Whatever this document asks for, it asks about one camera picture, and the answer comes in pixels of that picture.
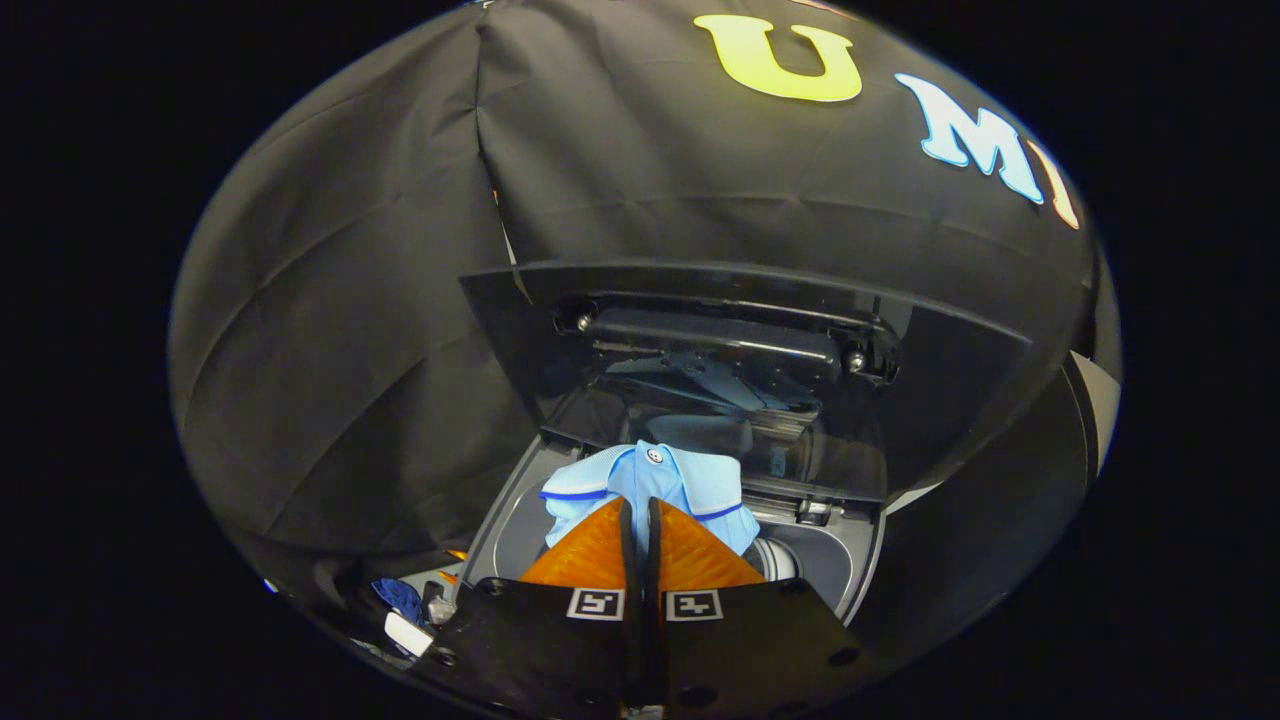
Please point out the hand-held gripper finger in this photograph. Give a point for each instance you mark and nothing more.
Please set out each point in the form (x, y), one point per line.
(654, 570)
(629, 570)

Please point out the light blue polo shirt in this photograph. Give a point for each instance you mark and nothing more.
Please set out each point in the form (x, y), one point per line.
(640, 475)

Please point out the dark washing machine lid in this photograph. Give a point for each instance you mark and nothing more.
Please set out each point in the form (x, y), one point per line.
(940, 380)

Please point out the small white box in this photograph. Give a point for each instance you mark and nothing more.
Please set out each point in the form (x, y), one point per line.
(408, 634)

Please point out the blue crumpled item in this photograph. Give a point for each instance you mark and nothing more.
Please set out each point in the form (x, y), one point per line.
(400, 598)

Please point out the black backdrop cloth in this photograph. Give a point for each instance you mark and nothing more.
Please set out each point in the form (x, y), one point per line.
(380, 300)

